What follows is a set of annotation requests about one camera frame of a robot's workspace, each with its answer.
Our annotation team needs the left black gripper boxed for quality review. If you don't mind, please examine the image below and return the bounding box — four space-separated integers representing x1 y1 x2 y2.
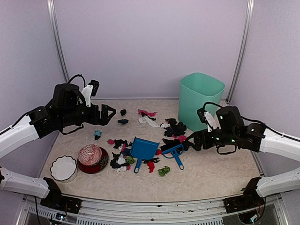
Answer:
60 102 116 128

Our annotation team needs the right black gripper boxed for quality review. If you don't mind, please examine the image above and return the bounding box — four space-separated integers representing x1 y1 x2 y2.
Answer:
185 128 238 151

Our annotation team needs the blue hand brush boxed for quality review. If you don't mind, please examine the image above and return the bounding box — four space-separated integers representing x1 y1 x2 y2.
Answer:
161 143 184 170

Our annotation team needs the teal plastic waste bin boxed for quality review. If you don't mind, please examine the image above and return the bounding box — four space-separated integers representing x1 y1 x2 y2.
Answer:
178 73 225 132

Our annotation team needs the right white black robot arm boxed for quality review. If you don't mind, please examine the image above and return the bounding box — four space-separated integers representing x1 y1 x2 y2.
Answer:
190 106 300 208

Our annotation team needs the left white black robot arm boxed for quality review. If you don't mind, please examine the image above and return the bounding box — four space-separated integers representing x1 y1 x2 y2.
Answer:
0 80 116 209

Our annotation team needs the black paper scrap far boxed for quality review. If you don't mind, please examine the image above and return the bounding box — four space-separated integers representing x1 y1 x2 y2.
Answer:
120 109 127 116

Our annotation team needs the light blue paper scrap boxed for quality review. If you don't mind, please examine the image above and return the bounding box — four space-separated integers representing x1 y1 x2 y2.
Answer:
94 129 102 140

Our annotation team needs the dark blue paper scrap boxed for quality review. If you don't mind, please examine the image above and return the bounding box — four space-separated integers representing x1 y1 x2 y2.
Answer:
118 119 129 125

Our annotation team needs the black scrap pile centre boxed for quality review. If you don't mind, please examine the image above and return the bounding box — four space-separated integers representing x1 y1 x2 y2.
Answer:
160 118 189 151

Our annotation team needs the pink small paper scrap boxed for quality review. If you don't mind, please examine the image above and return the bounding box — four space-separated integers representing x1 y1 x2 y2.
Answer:
107 139 114 145

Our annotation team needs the white paper scrap long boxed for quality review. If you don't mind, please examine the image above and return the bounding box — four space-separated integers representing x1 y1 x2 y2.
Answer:
138 116 160 128

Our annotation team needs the red patterned bowl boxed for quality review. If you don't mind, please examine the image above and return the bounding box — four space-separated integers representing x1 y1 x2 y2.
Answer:
78 144 102 166

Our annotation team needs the green paper scrap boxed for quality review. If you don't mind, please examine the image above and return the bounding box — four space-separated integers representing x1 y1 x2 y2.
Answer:
158 165 171 177

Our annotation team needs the pink paper scrap far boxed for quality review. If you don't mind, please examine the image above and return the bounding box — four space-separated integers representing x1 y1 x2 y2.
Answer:
138 109 157 117

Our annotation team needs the red paper scrap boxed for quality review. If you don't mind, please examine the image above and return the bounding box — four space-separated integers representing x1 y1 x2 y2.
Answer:
147 161 155 173

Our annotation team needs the mixed scrap pile left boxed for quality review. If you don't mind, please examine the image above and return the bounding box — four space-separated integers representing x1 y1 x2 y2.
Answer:
110 139 135 173

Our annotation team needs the blue plastic dustpan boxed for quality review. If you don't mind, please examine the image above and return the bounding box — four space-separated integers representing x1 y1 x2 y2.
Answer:
130 137 159 174

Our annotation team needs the white scalloped dish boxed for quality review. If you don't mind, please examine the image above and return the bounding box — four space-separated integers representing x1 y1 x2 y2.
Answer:
50 156 77 183

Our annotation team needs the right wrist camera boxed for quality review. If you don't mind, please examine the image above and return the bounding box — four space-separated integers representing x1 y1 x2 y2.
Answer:
197 108 217 132

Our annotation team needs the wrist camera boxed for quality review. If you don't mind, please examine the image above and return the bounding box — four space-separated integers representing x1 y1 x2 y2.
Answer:
81 80 100 107
197 108 217 132

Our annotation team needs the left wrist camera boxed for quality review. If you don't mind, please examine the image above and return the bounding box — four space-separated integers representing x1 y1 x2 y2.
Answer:
81 80 100 107

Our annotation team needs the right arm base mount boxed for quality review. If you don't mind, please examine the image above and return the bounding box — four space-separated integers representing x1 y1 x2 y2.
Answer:
223 177 265 213

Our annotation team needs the front aluminium rail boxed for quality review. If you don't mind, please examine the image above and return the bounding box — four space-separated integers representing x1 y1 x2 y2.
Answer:
13 195 289 225

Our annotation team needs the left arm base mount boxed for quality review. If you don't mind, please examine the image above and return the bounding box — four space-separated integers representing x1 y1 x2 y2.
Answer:
40 177 82 214

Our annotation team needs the left metal corner post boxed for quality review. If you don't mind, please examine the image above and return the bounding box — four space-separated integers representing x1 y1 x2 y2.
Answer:
47 0 70 82

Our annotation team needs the metal corner post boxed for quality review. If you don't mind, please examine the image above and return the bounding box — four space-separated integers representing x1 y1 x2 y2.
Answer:
226 0 255 104
47 0 70 82

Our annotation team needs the right metal corner post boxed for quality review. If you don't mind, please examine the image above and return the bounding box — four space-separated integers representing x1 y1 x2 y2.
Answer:
226 0 255 104

